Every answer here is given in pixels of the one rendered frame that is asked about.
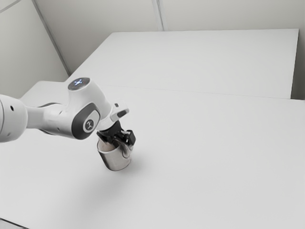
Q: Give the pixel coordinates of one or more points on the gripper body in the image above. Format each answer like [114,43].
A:
[116,134]

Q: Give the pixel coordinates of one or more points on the silver metal mug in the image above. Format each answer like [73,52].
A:
[114,158]

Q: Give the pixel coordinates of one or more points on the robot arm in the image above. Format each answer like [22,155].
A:
[59,114]

